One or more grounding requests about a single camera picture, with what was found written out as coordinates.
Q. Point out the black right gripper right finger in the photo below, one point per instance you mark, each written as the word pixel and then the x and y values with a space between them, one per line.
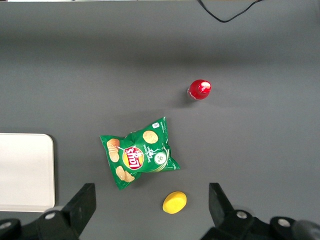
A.
pixel 225 215

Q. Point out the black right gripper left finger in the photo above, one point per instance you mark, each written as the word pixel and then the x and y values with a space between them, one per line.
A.
pixel 75 215

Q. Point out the pale pink plastic tray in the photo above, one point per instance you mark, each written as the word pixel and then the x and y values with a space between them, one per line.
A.
pixel 25 172

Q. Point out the yellow lemon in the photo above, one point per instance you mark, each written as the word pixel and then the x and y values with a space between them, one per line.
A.
pixel 175 203

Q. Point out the green Lay's chips bag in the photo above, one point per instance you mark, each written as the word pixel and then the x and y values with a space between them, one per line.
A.
pixel 140 155

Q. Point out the red soda bottle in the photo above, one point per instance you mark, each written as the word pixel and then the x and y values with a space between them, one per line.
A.
pixel 199 89

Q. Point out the dark grey table mat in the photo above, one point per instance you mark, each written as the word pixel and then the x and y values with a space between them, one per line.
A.
pixel 75 75

